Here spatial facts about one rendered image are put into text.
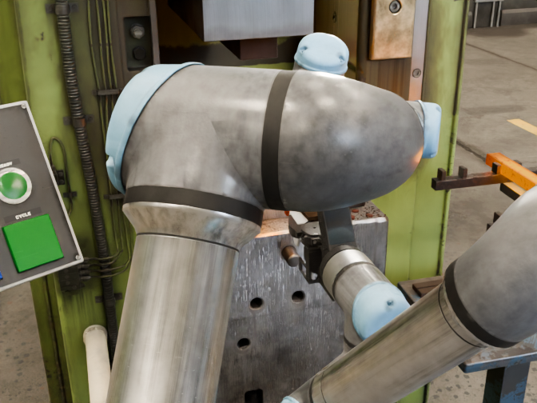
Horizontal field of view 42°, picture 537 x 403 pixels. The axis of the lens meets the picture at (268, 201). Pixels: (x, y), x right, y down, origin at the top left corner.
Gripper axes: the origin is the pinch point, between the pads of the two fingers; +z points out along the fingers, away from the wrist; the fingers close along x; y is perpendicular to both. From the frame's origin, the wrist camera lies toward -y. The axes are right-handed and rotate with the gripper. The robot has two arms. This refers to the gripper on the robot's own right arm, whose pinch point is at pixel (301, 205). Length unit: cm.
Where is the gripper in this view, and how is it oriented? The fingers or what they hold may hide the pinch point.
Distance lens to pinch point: 120.0
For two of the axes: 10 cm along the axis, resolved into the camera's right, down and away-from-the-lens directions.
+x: 9.6, -1.3, 2.4
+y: 0.3, 9.2, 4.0
